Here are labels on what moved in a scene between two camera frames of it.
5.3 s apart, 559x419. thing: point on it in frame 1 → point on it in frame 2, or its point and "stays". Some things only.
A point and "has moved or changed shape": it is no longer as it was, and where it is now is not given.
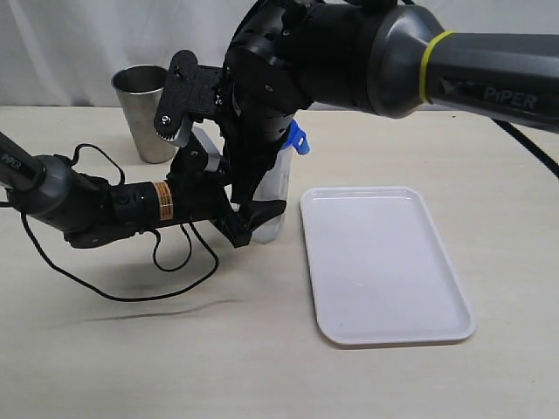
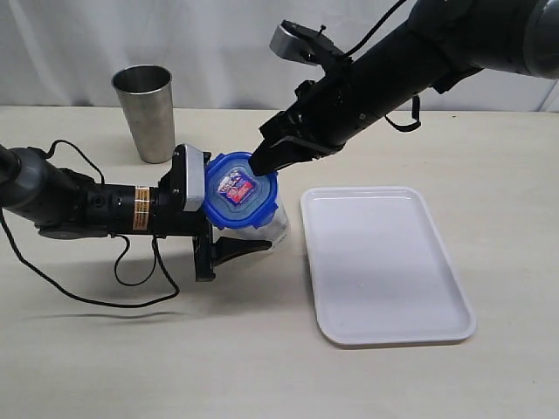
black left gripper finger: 251,213 → 228,248
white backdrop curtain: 64,53 stays
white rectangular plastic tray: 381,271 stays
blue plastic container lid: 297,137 has moved or changed shape
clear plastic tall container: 275,186 has moved or changed shape
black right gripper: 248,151 → 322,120
